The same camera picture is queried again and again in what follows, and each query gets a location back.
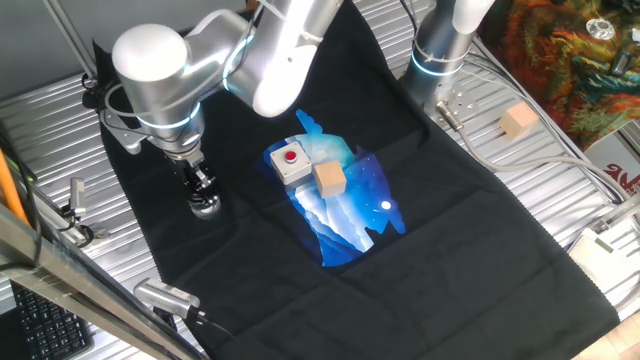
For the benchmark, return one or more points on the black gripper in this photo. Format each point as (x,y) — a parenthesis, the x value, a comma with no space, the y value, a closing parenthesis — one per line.
(187,170)

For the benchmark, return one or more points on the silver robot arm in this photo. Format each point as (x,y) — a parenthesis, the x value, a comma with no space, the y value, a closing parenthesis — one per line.
(160,75)

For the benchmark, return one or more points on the clear glass jar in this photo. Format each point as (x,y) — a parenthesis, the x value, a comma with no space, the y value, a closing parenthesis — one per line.
(206,211)

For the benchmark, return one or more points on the grey box with red button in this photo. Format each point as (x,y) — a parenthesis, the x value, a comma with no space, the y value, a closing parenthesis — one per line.
(292,167)

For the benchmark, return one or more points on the wooden cube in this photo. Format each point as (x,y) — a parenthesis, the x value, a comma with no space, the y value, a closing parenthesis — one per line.
(517,120)
(330,180)

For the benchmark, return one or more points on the orange tube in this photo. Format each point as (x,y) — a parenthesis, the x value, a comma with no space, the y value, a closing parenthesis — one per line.
(10,190)

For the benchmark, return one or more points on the thin metal pole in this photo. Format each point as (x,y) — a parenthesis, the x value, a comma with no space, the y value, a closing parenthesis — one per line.
(70,37)

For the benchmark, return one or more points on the black keyboard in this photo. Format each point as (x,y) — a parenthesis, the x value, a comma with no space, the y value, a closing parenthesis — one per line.
(50,330)

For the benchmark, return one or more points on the black cloth with blue print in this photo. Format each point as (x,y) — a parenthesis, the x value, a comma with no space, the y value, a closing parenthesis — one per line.
(450,250)

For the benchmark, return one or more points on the colourful patterned cloth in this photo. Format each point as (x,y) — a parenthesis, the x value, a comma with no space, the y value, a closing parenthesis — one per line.
(550,75)

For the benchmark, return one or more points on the white flat device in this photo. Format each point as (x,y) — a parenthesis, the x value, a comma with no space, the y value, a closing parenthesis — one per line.
(600,260)

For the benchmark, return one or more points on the white panel with red logo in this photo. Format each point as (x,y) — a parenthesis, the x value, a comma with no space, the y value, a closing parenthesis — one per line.
(620,172)

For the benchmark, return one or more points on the round silver metal flange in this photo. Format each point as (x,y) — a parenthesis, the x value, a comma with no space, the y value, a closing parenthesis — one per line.
(600,28)

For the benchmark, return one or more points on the small dark metal object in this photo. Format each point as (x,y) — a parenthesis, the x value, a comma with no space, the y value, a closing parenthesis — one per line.
(620,62)

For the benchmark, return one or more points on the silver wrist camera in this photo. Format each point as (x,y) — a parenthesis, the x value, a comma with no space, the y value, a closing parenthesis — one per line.
(125,135)

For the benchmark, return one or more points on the aluminium camera bracket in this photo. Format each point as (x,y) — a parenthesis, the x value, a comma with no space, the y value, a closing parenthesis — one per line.
(100,233)

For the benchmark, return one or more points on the silver ribbed exterior camera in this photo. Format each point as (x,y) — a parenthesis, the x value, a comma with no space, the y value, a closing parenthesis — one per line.
(165,296)

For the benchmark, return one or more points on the small silver exterior camera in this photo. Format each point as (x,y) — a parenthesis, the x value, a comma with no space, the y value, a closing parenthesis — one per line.
(77,195)

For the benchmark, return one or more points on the aluminium frame beam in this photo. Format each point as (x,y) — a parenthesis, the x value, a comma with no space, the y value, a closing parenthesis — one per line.
(75,295)

